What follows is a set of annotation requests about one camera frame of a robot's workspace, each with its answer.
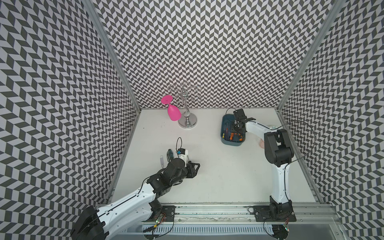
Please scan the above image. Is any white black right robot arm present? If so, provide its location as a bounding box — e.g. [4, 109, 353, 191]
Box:
[233, 109, 295, 221]

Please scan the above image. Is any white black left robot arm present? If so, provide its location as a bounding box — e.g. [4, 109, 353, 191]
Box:
[70, 158, 201, 240]

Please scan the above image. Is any teal plastic storage box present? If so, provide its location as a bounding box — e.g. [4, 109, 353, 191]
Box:
[220, 114, 246, 147]

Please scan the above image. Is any pink transparent plastic cup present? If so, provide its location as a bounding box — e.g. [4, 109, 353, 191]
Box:
[259, 139, 265, 149]

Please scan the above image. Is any chrome glass holder stand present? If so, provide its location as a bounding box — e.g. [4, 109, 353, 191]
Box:
[168, 82, 200, 130]

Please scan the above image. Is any pink plastic wine glass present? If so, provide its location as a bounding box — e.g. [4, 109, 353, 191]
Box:
[161, 95, 182, 122]

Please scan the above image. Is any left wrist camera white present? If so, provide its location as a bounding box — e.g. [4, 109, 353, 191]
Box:
[177, 148, 189, 164]

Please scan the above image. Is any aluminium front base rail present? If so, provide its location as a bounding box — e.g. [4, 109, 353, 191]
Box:
[101, 203, 343, 240]

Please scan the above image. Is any aluminium right corner post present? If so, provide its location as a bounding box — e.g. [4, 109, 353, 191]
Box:
[277, 0, 346, 112]

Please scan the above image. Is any aluminium corner post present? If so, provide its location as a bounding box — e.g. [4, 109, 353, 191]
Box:
[82, 0, 141, 112]
[277, 0, 346, 112]

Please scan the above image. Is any aluminium left corner post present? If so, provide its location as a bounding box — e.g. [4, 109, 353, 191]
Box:
[82, 0, 141, 112]

